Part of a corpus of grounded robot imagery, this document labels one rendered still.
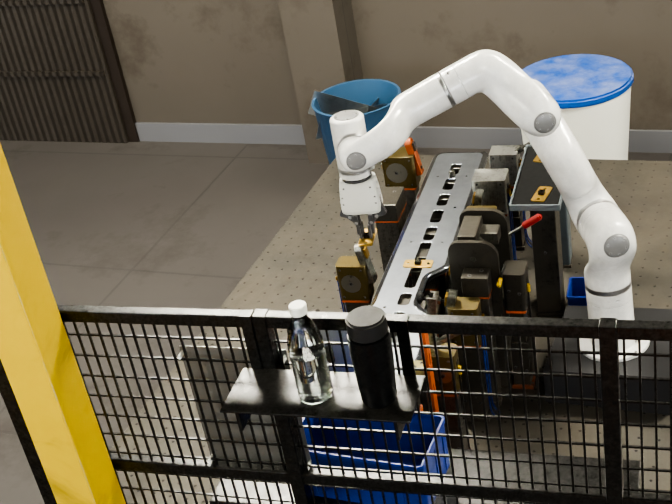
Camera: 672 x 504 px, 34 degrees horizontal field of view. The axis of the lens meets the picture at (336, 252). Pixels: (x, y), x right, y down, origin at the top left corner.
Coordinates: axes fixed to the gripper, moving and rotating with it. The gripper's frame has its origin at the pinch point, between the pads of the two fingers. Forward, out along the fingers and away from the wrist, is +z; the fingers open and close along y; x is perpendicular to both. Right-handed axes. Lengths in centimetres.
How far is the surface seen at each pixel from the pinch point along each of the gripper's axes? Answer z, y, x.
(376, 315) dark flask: -32, -21, 86
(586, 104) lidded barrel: 63, -53, -210
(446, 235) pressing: 28, -13, -43
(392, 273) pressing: 27.9, 0.4, -22.9
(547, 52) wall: 71, -34, -295
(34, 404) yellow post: -11, 52, 83
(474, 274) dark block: 16.4, -25.7, -2.2
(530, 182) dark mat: 12, -39, -43
